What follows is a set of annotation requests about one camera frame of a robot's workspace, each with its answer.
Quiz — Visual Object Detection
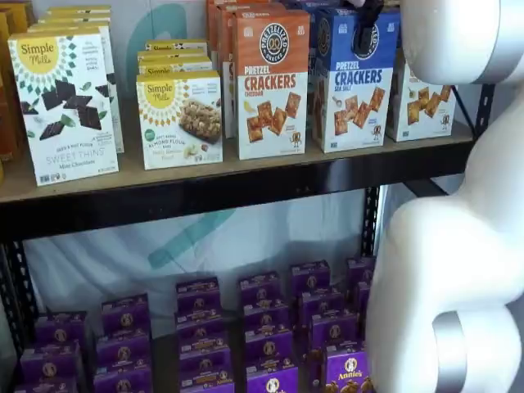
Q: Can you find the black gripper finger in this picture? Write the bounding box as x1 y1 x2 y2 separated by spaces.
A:
353 0 386 51

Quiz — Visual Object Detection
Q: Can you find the blue pretzel crackers box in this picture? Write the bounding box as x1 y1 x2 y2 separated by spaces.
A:
281 0 349 12
307 6 402 155

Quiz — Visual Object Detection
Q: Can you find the mustard pretzel crackers box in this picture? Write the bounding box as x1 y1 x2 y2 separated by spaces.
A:
385 40 458 143

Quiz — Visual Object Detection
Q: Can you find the orange pretzel crackers box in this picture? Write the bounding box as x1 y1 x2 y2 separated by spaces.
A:
206 0 263 62
232 8 311 161
216 2 287 139

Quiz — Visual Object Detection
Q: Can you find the Simple Mills almond bars box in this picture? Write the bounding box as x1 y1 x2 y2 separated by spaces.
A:
137 47 213 62
135 69 225 171
137 56 214 78
145 38 210 54

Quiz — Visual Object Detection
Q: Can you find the particle board shelf with cracker boxes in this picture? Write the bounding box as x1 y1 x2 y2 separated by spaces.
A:
0 97 476 205

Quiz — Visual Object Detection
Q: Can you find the purple Annie's snack box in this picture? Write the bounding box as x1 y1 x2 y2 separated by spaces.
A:
298 287 346 318
355 281 372 314
290 261 332 292
346 256 376 286
307 313 358 351
309 347 374 393

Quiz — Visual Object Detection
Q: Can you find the Simple Mills Sweet Thins box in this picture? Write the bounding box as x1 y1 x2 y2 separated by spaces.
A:
26 20 126 155
37 16 112 25
7 26 120 187
47 4 113 13
40 10 112 19

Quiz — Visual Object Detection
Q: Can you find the purple Annie's box orange label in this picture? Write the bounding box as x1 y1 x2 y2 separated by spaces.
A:
179 367 235 393
237 270 282 305
242 299 289 331
246 362 300 393
175 277 221 314
174 309 225 343
178 337 231 372
244 325 295 364

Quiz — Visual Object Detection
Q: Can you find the golden yellow snack box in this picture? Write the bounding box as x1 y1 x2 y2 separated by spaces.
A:
7 0 33 34

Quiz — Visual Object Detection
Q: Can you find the orange brown snack box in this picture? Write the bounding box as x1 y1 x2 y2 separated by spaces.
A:
0 10 20 163

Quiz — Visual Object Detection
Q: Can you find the purple Annie's box maroon label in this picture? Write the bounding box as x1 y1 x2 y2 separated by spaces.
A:
93 363 153 393
101 292 151 335
95 332 151 368

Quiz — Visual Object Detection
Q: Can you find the particle board shelf with purple boxes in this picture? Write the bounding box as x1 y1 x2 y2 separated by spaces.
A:
79 282 328 393

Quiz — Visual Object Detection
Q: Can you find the purple Annie's box teal label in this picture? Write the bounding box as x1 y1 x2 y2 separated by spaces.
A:
13 376 81 393
20 342 83 382
34 309 88 347

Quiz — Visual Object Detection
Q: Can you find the white backdrop with teal logo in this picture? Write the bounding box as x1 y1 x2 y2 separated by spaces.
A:
24 0 480 324

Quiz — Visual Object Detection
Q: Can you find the plain white fabric curtain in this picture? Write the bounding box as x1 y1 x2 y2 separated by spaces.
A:
0 302 20 393

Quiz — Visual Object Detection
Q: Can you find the black metal shelving frame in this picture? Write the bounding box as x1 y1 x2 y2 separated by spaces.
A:
0 84 499 361

